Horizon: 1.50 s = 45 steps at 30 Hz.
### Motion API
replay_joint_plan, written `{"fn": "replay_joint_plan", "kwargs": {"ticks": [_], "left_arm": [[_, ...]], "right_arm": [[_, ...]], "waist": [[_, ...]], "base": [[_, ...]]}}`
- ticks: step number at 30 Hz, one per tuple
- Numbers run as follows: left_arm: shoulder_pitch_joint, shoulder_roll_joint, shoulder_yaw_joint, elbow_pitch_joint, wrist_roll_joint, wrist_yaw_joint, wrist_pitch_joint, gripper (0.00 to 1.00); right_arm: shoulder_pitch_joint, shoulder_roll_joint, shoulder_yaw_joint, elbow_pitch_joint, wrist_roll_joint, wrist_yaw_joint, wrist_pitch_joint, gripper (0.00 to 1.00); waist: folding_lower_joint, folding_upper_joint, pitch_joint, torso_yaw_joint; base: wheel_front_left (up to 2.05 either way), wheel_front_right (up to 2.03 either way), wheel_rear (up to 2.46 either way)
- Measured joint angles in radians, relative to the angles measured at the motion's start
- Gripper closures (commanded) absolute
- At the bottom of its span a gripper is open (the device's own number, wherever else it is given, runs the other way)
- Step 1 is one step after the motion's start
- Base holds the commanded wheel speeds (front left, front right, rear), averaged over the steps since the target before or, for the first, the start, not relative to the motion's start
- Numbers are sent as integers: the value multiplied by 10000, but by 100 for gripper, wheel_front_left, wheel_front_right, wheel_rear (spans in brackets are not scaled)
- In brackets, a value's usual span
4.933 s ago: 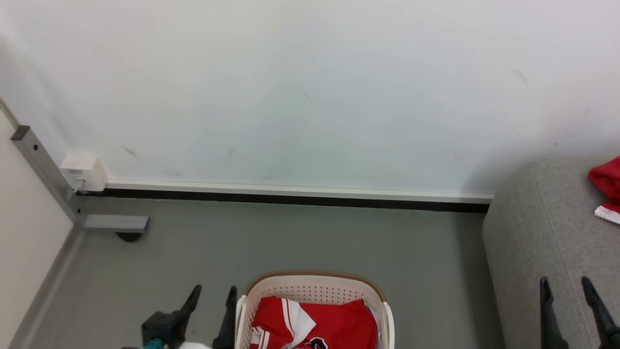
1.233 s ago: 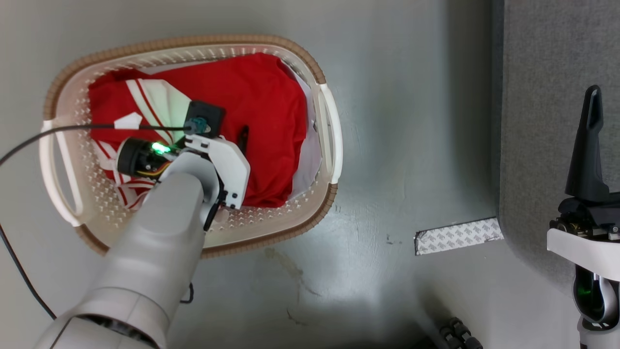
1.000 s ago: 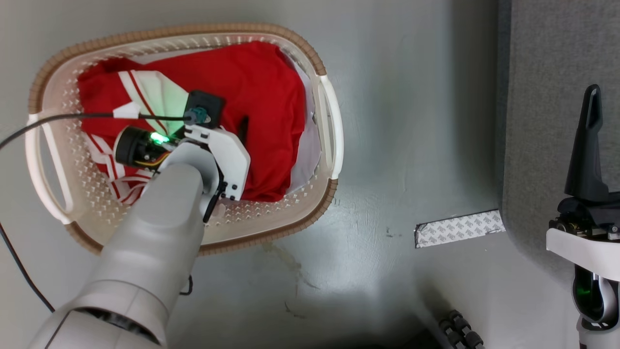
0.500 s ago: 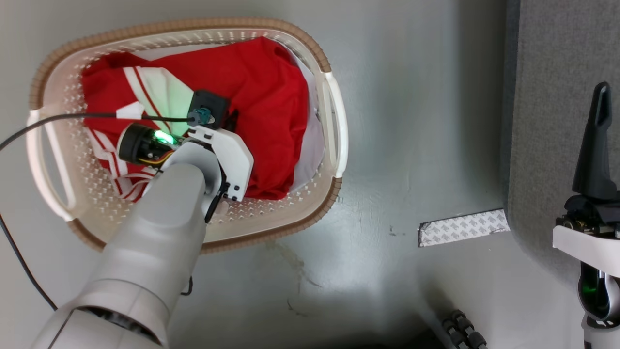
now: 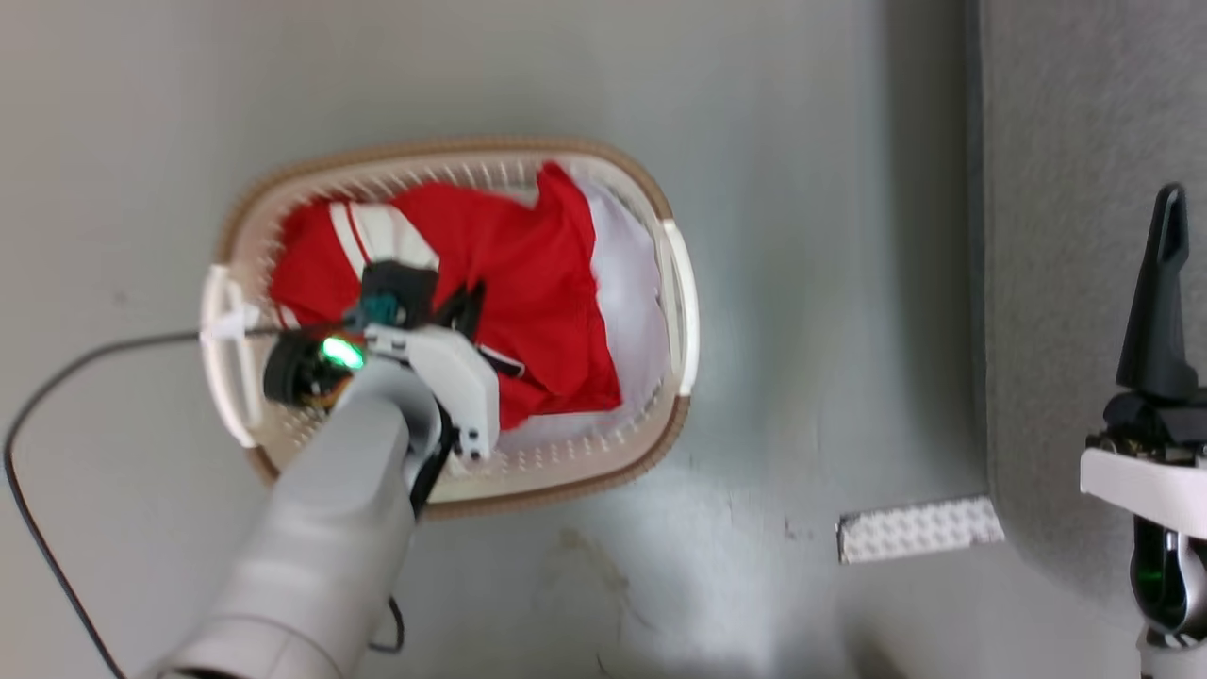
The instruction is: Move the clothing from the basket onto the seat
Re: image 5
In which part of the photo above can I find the red garment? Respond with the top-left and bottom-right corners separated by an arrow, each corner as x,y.
269,162 -> 625,433

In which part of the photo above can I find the cream plastic laundry basket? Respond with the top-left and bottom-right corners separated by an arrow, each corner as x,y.
198,137 -> 701,522

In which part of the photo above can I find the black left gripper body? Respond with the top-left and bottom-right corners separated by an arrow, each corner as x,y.
344,260 -> 440,329

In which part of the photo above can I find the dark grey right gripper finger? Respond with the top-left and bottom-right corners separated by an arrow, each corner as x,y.
1169,193 -> 1200,401
1116,184 -> 1187,401

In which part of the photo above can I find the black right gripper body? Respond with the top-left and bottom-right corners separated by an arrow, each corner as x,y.
1086,390 -> 1207,465

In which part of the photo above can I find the white studded floor plate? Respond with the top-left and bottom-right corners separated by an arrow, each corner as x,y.
837,495 -> 1006,565

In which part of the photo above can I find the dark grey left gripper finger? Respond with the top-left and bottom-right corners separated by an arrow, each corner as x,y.
434,281 -> 488,342

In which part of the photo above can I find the grey fabric sofa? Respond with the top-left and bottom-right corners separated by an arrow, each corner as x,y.
967,0 -> 1207,642

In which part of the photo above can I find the thin black cable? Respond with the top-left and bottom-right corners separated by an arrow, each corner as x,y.
3,321 -> 359,679

